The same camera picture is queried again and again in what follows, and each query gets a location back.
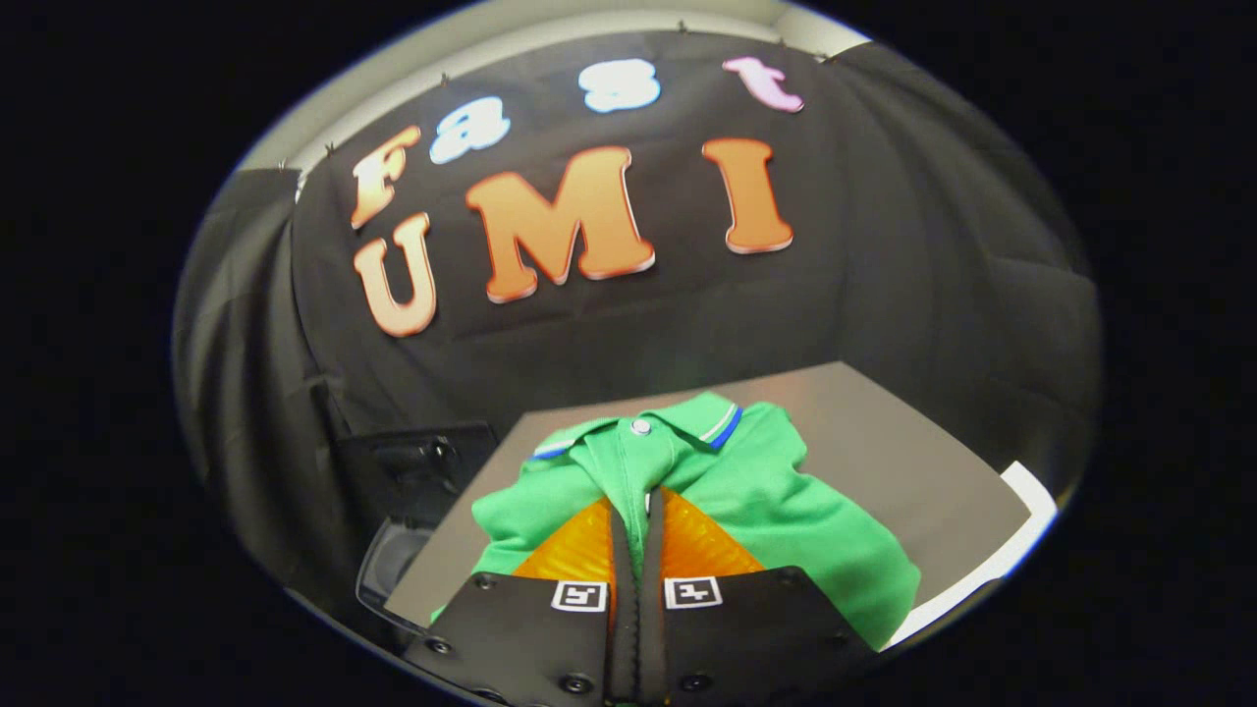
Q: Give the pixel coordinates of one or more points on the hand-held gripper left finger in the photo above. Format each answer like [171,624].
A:
[530,638]

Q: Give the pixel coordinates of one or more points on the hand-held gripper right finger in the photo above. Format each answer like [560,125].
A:
[746,638]

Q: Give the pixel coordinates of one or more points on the green polo shirt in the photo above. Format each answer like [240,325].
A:
[786,501]

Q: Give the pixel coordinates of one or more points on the grey cabinet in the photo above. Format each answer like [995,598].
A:
[903,462]

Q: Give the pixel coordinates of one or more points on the black backdrop cloth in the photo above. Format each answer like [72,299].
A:
[786,314]

